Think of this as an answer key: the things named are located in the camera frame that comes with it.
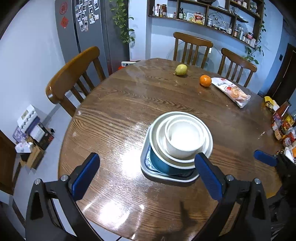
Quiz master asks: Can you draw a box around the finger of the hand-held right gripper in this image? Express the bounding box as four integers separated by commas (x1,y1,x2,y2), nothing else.
254,150,279,167

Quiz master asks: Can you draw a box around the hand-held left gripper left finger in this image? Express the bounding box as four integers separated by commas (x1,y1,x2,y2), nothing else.
25,152,101,241

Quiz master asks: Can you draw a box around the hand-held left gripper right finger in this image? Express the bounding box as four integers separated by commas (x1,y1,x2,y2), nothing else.
194,152,271,241

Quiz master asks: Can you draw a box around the large grey-white bowl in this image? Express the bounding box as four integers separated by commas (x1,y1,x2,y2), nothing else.
151,111,213,169

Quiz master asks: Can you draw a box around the small white ramekin bowl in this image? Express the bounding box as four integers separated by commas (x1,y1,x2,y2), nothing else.
165,115,204,159

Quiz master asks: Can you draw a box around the blue-patterned square plate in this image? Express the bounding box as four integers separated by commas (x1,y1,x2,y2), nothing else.
141,125,200,184

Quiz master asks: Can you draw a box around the blue leaf-shaped dish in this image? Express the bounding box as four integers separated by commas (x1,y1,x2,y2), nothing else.
149,145,197,175

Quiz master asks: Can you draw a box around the medium white bowl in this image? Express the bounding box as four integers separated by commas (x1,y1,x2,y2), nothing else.
155,113,207,163

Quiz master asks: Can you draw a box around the red chili jar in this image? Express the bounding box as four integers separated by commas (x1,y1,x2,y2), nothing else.
282,136,296,149

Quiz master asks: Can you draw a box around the brown sauce jar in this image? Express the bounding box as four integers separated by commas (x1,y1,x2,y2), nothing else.
273,128,286,141

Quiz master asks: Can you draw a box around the yellow-capped oil bottle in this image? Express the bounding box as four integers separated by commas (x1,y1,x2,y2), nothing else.
281,111,296,135

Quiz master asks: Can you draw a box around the red sauce bottle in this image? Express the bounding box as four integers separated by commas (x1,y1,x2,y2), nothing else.
272,99,292,123

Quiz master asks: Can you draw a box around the yellow snack packet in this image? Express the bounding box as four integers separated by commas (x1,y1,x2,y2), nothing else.
264,96,280,114

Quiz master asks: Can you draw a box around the pile of boxes and bags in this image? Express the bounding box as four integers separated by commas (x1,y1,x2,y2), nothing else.
12,104,55,169

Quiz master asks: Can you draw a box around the white snack bag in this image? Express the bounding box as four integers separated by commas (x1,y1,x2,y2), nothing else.
211,77,251,109

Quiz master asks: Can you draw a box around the dark wooden door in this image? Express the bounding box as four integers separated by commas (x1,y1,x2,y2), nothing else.
270,43,296,105

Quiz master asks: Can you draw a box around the orange mandarin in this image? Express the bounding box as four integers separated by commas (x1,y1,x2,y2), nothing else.
200,75,212,88

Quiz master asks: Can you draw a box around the wooden dining chair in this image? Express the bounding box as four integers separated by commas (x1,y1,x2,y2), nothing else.
46,46,109,117
218,48,258,88
173,32,213,69

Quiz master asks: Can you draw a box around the hanging green plant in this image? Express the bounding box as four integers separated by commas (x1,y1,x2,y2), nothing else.
244,21,265,65

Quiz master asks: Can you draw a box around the green pear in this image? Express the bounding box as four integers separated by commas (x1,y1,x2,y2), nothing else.
174,64,188,76

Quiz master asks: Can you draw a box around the grey refrigerator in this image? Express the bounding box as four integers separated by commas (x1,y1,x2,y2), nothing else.
55,0,130,80

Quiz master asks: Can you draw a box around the round metal rack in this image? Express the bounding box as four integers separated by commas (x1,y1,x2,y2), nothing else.
208,12,226,29

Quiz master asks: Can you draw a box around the row of shelf jars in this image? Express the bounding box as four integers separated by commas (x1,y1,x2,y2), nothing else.
153,0,257,47

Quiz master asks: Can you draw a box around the trailing green vine plant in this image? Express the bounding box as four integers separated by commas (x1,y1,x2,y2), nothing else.
110,0,136,44

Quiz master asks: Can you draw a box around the group of fridge photo magnets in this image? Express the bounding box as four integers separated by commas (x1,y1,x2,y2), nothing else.
74,0,100,32

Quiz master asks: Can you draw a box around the dark wooden wall shelf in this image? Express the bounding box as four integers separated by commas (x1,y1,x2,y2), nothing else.
147,0,265,49

